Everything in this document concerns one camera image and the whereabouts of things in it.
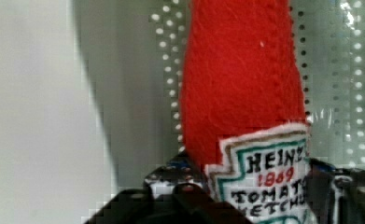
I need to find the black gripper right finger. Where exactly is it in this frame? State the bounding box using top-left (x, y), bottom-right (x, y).
top-left (307, 159), bottom-right (365, 224)

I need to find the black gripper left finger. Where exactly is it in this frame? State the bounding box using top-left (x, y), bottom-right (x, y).
top-left (84, 152), bottom-right (252, 224)

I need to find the red plush ketchup bottle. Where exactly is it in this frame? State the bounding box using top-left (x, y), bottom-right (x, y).
top-left (180, 0), bottom-right (310, 224)

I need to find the green oval strainer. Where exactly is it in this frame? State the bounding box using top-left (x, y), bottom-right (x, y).
top-left (72, 0), bottom-right (365, 189)

